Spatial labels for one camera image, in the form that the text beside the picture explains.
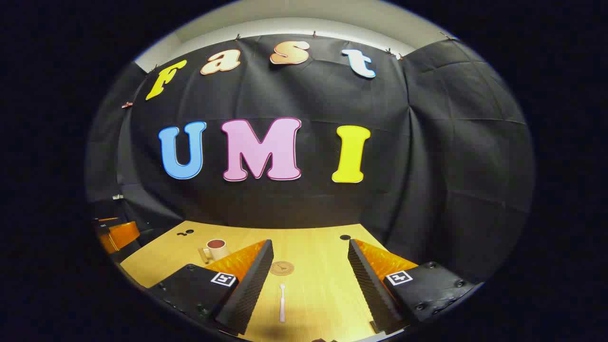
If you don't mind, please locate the wooden desktop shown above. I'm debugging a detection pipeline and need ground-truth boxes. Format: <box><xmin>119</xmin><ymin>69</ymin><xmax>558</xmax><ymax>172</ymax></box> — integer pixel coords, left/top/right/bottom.
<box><xmin>120</xmin><ymin>220</ymin><xmax>414</xmax><ymax>342</ymax></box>

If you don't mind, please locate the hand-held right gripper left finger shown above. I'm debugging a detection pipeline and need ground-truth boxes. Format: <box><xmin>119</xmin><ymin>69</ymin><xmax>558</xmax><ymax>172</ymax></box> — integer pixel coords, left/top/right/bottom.
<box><xmin>148</xmin><ymin>239</ymin><xmax>275</xmax><ymax>336</ymax></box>

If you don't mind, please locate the black backdrop cloth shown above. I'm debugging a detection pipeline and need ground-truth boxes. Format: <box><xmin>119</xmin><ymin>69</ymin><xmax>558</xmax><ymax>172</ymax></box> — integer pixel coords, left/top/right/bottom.
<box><xmin>85</xmin><ymin>34</ymin><xmax>536</xmax><ymax>285</ymax></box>

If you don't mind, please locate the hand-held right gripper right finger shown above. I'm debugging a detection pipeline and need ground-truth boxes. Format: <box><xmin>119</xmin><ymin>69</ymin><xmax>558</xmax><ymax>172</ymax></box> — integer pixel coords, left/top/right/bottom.
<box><xmin>348</xmin><ymin>239</ymin><xmax>476</xmax><ymax>335</ymax></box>

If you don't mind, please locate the beige cup with handle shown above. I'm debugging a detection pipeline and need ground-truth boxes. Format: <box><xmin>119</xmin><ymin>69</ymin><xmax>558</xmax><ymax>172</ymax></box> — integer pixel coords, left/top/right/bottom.
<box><xmin>198</xmin><ymin>239</ymin><xmax>230</xmax><ymax>265</ymax></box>

